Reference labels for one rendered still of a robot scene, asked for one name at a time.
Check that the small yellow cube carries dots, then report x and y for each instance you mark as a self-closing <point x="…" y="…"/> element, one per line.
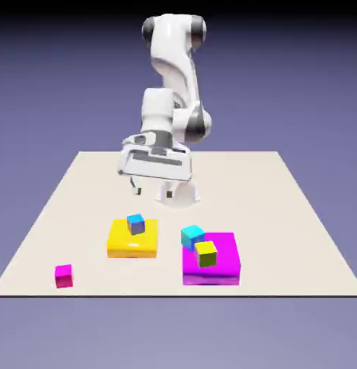
<point x="206" y="253"/>

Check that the small blue cube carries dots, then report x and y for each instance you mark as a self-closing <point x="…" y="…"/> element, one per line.
<point x="135" y="224"/>

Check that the small magenta cube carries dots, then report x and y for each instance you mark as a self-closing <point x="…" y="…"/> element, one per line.
<point x="63" y="276"/>

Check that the large magenta box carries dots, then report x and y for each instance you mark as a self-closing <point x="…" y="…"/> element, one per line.
<point x="227" y="259"/>

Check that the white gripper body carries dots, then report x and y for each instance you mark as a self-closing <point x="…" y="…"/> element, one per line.
<point x="155" y="170"/>

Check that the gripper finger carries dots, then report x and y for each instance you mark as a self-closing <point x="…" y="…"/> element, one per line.
<point x="169" y="190"/>
<point x="137" y="188"/>

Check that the large yellow box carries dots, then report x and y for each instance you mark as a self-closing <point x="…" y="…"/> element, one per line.
<point x="132" y="245"/>

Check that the small cyan cube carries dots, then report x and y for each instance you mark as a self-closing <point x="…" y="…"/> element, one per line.
<point x="189" y="235"/>

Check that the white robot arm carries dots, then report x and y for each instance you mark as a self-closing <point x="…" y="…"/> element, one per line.
<point x="172" y="52"/>

